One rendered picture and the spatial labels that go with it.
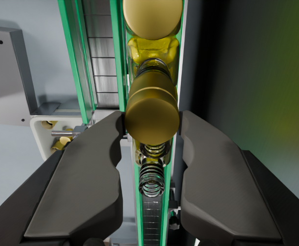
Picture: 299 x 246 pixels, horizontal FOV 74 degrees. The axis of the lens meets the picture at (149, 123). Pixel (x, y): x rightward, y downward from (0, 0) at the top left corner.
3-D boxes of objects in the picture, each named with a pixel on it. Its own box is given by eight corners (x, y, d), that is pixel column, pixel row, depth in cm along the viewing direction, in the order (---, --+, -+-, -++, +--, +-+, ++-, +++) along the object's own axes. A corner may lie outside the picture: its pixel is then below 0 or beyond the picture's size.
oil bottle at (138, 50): (167, 52, 39) (179, 98, 21) (139, 53, 39) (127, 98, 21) (169, 21, 36) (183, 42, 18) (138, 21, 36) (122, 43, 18)
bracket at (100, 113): (130, 109, 54) (128, 122, 48) (96, 109, 54) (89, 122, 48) (129, 97, 52) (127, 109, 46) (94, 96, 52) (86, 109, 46)
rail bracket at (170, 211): (188, 189, 61) (195, 232, 50) (165, 188, 61) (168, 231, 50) (189, 179, 59) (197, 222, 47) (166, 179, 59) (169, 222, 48)
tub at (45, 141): (120, 148, 69) (116, 166, 61) (56, 147, 69) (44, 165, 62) (115, 103, 59) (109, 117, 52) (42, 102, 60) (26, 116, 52)
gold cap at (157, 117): (173, 113, 16) (179, 147, 13) (130, 113, 16) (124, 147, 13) (176, 71, 14) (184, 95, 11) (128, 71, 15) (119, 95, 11)
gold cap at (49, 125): (42, 117, 56) (49, 110, 59) (39, 126, 57) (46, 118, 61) (54, 122, 56) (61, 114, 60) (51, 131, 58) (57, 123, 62)
